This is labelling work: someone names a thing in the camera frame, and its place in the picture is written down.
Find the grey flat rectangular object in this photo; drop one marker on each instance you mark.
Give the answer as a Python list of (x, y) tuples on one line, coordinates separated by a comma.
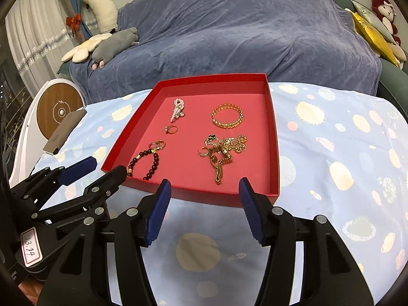
[(63, 130)]

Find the blue covered sofa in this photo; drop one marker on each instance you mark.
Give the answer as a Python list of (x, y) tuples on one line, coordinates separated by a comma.
[(239, 38)]

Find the red curtain bow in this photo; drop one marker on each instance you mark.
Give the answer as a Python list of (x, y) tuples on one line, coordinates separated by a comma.
[(74, 21)]

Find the cream flower plush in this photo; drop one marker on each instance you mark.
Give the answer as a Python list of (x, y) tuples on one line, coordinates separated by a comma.
[(81, 49)]

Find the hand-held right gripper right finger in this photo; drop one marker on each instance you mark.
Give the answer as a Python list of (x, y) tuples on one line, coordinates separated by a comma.
[(252, 212)]

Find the red monkey plush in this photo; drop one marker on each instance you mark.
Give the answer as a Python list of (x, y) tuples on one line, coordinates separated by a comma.
[(387, 9)]

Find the silver cushion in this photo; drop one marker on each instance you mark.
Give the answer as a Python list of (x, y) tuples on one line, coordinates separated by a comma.
[(369, 14)]

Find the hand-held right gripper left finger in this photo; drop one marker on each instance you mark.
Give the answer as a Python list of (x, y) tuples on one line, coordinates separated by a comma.
[(157, 212)]

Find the red cardboard box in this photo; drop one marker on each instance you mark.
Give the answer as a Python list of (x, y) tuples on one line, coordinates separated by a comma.
[(191, 124)]

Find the gold watch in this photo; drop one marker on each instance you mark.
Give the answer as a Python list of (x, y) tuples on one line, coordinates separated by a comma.
[(219, 172)]

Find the grey plush toy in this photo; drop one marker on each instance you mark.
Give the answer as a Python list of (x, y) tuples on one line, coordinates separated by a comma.
[(114, 43)]

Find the gold cushion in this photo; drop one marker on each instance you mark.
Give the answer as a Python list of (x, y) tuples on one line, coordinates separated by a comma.
[(377, 40)]

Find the dark green sofa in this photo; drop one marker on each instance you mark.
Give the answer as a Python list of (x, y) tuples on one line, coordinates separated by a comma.
[(392, 84)]

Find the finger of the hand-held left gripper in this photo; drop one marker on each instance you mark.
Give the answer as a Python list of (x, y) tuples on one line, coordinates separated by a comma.
[(108, 181), (78, 169)]

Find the white sheer curtain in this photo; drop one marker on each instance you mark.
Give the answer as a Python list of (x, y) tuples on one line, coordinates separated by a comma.
[(35, 32)]

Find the white machine with wooden disc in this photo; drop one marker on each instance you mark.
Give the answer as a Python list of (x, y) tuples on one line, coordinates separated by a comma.
[(59, 105)]

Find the pearl brooch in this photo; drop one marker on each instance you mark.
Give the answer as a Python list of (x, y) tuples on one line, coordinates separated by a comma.
[(177, 110)]

